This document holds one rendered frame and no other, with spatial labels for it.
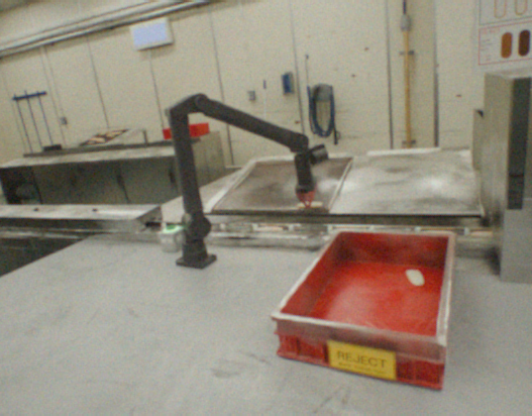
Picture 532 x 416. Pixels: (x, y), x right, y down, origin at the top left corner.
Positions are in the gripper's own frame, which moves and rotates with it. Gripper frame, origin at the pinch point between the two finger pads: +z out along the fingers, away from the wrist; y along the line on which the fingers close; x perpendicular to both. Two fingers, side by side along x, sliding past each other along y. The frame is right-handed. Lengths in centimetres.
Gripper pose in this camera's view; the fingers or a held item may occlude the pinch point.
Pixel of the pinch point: (308, 203)
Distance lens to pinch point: 148.9
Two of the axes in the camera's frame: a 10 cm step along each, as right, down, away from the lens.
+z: 2.0, 8.7, 4.4
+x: -9.4, 0.4, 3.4
